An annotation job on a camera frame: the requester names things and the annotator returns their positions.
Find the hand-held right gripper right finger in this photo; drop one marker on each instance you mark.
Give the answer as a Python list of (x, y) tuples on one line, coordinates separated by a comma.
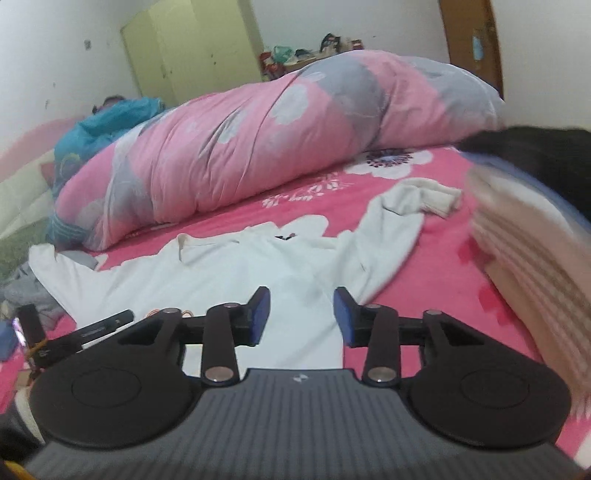
[(344, 318)]

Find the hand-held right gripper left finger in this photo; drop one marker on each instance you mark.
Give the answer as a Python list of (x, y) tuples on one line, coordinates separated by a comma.
[(261, 318)]

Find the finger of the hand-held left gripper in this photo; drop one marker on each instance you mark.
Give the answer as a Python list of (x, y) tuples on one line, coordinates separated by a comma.
[(106, 328)]

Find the white sweatshirt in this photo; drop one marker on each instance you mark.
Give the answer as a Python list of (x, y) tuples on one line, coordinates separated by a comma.
[(254, 277)]

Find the blue cloth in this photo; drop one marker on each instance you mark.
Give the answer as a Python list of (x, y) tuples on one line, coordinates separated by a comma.
[(8, 341)]

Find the grey garment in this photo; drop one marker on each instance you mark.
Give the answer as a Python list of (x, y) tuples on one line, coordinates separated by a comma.
[(27, 290)]

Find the green floral pillow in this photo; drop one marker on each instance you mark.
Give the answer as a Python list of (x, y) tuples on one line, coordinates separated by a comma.
[(23, 244)]

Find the pink floral blanket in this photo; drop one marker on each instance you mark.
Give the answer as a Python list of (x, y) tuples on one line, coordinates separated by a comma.
[(438, 277)]

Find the pink floral duvet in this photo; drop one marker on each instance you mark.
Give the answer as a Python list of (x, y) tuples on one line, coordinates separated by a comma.
[(231, 138)]

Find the tan folded garment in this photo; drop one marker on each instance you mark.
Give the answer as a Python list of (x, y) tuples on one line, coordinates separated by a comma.
[(526, 332)]

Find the blue patterned pillow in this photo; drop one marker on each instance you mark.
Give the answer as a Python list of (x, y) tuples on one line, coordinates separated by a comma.
[(106, 122)]

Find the cream folded garment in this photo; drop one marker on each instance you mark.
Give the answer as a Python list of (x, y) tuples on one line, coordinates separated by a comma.
[(521, 203)]

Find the blue folded garment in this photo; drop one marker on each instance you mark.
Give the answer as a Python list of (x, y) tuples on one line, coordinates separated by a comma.
[(531, 180)]

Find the red packet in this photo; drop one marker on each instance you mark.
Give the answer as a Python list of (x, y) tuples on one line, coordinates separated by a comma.
[(265, 63)]

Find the cardboard box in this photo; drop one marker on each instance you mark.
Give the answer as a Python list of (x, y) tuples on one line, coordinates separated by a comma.
[(302, 63)]

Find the black folded garment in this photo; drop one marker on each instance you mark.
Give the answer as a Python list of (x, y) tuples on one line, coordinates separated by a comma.
[(545, 152)]

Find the green plastic bag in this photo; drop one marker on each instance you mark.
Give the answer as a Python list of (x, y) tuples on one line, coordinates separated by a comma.
[(281, 54)]

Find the black bag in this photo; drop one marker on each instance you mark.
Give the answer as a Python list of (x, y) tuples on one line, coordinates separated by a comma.
[(331, 42)]

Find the yellow-green wardrobe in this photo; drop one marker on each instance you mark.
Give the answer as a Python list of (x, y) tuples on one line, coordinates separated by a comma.
[(194, 46)]

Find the blue face mask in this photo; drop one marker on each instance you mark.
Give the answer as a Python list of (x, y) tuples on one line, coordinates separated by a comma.
[(479, 45)]

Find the wooden door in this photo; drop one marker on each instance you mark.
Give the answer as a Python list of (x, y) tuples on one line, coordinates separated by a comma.
[(461, 37)]

